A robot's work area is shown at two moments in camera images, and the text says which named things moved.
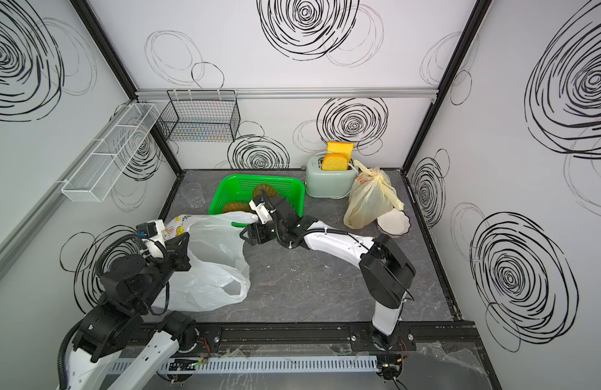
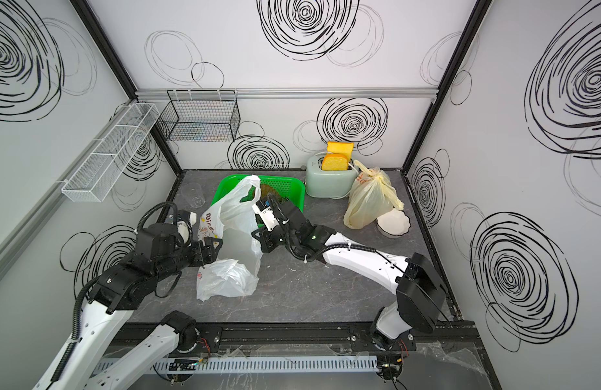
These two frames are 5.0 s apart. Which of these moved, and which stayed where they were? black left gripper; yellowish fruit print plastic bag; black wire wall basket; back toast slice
Moved: black left gripper
Stayed: black wire wall basket; yellowish fruit print plastic bag; back toast slice
